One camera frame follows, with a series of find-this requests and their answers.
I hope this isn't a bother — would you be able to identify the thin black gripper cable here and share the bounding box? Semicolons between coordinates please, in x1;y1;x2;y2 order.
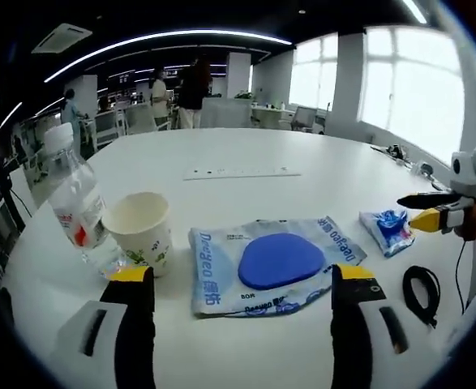
455;238;476;315

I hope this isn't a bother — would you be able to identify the blue tissue pack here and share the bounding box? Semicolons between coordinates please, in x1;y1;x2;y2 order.
358;208;417;259

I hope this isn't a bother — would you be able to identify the white paper cup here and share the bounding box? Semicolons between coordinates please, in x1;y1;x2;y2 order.
101;192;172;279

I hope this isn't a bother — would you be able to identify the grey office chair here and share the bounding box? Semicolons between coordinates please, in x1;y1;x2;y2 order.
293;105;319;134

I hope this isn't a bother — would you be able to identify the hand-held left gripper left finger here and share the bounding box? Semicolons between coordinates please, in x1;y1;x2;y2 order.
49;266;157;389

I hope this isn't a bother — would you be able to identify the blue wet wipes pack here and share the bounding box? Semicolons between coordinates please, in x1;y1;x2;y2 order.
188;216;368;319

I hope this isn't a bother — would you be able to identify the pile of cables and devices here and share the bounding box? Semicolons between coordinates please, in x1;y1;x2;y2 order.
370;143;446;190

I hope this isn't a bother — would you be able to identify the white tabletop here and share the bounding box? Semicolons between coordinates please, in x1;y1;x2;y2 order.
2;127;476;389

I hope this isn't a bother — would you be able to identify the ceiling air conditioner vent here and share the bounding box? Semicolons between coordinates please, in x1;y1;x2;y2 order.
30;22;93;54

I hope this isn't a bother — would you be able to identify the long ceiling light strip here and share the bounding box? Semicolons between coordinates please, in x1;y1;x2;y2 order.
42;30;294;85

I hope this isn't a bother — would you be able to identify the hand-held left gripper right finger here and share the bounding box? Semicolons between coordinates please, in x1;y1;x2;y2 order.
330;263;433;389

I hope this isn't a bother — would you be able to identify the large bright window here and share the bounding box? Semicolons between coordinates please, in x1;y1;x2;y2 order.
288;34;340;119
358;26;465;163

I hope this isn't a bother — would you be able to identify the white office chair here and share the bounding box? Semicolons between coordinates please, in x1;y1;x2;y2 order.
93;111;122;147

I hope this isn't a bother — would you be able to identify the clear water bottle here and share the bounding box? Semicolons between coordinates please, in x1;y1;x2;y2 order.
42;123;126;277

